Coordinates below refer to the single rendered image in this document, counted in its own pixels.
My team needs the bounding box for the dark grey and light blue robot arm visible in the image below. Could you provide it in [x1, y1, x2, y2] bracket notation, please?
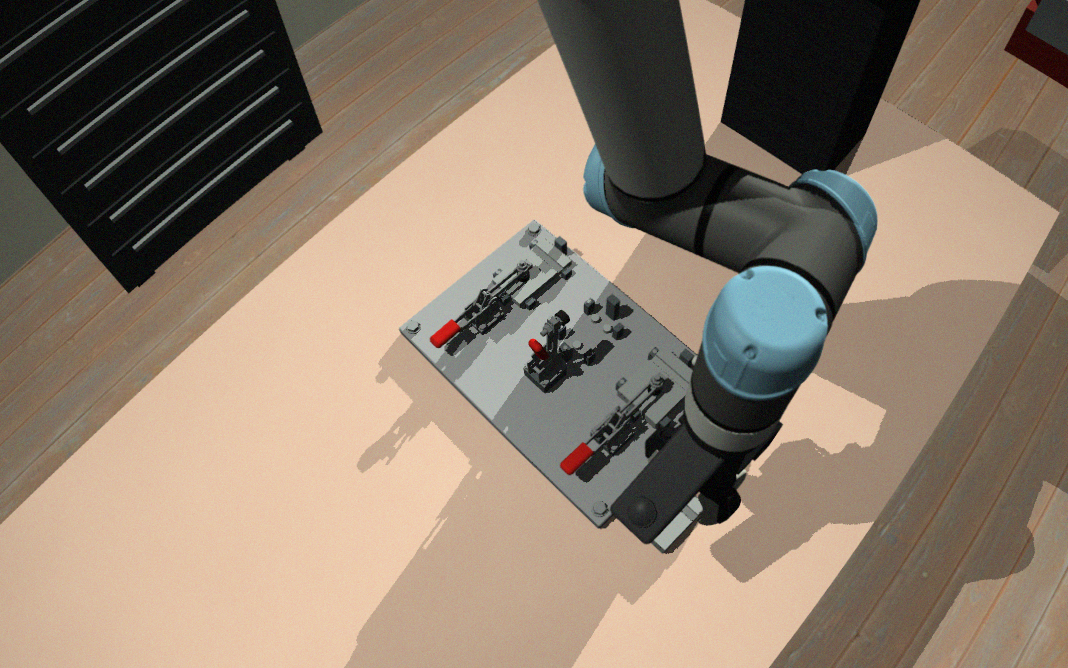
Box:
[537, 0, 878, 544]

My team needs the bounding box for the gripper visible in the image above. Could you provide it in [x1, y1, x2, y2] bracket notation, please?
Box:
[645, 404, 783, 526]

